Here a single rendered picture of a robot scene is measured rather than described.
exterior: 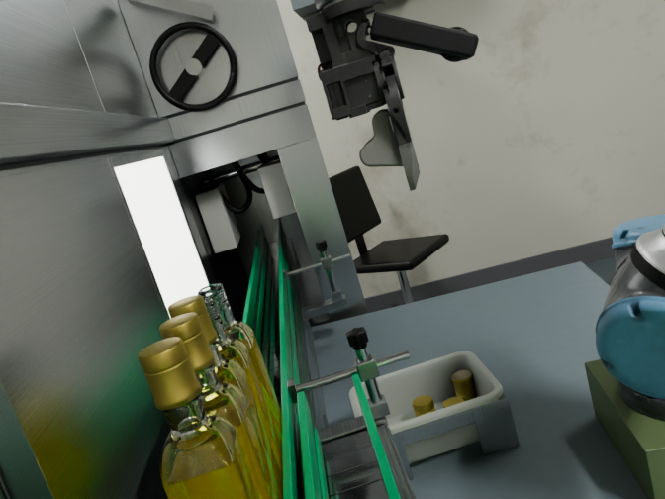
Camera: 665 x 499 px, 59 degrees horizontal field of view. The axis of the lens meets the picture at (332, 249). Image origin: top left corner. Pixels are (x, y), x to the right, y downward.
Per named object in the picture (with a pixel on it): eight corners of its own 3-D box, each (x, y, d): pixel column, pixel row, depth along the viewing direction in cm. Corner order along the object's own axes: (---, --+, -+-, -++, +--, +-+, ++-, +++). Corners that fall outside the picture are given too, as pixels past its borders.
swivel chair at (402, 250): (465, 302, 352) (425, 146, 331) (477, 345, 293) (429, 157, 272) (366, 325, 363) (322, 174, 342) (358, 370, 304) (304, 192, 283)
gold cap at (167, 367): (184, 409, 43) (163, 354, 42) (146, 412, 44) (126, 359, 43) (210, 383, 46) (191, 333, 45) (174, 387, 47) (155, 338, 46)
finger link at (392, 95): (397, 149, 66) (378, 75, 66) (413, 146, 66) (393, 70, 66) (394, 145, 62) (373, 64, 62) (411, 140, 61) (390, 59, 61)
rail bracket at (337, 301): (304, 336, 147) (276, 252, 142) (367, 316, 148) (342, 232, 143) (305, 343, 143) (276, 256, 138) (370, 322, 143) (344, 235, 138)
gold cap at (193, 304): (185, 342, 58) (169, 301, 57) (219, 331, 58) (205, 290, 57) (179, 355, 55) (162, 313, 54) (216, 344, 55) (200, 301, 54)
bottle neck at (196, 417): (174, 421, 47) (153, 367, 46) (210, 410, 47) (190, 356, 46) (167, 441, 44) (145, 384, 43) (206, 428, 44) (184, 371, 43)
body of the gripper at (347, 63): (341, 123, 71) (312, 22, 69) (410, 102, 70) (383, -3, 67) (333, 127, 64) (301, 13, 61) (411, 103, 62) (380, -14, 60)
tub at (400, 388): (359, 430, 103) (345, 386, 101) (480, 391, 104) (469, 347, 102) (376, 489, 86) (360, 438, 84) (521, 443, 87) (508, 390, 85)
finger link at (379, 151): (372, 201, 67) (352, 122, 67) (424, 187, 66) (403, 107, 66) (369, 200, 64) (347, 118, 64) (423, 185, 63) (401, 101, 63)
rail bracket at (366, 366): (304, 431, 82) (277, 350, 79) (419, 394, 82) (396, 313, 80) (305, 443, 79) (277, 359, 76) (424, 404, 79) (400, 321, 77)
